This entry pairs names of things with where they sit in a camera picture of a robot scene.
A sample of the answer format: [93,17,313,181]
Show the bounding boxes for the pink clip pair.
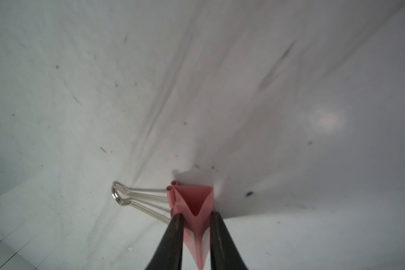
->
[111,180,214,270]

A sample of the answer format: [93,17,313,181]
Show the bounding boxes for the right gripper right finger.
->
[210,211,248,270]

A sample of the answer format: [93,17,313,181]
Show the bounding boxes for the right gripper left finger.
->
[145,214,185,270]

